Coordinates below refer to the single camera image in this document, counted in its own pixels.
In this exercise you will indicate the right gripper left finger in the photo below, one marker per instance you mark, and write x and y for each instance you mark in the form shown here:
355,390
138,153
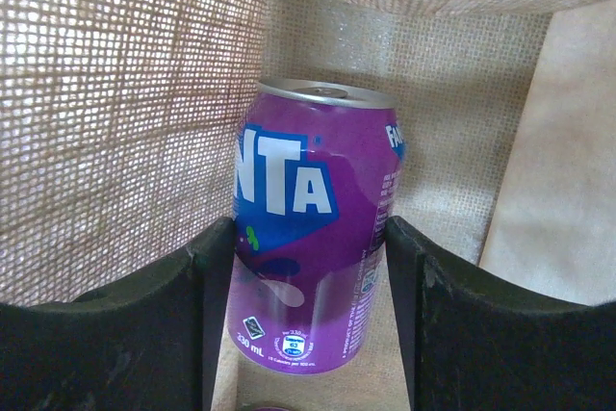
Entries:
148,341

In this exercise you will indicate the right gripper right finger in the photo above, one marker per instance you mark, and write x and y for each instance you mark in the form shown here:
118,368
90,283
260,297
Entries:
470,340

